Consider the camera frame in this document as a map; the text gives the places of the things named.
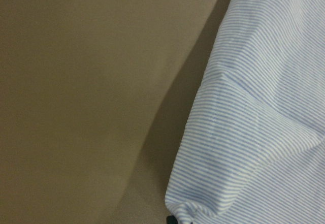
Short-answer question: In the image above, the light blue striped shirt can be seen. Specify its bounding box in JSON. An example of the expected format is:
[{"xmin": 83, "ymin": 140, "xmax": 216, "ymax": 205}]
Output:
[{"xmin": 165, "ymin": 0, "xmax": 324, "ymax": 223}]

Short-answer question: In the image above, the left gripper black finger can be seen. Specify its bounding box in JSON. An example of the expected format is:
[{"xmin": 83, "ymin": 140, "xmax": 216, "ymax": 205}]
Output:
[{"xmin": 166, "ymin": 215, "xmax": 177, "ymax": 224}]

